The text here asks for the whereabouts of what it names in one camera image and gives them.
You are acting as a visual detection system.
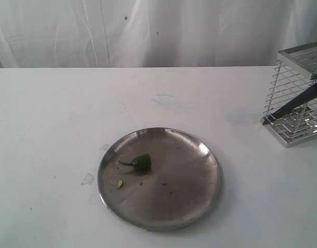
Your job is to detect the dark green pear-shaped vegetable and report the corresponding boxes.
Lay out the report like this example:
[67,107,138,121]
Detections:
[118,153,152,170]

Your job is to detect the wire metal utensil holder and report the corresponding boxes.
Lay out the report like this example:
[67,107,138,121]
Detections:
[261,41,317,147]

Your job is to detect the black kitchen knife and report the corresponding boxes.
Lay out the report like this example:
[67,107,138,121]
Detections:
[271,83,317,119]

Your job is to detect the blurry green vegetable piece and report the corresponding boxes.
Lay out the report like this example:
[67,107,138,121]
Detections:
[117,178,124,190]

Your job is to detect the round steel plate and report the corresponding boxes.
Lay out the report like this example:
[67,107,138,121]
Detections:
[97,127,222,231]

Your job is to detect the clear tape scrap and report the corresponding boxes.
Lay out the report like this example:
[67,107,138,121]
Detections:
[81,173,94,186]

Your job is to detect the white backdrop curtain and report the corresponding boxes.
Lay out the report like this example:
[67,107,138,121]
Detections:
[0,1,317,68]

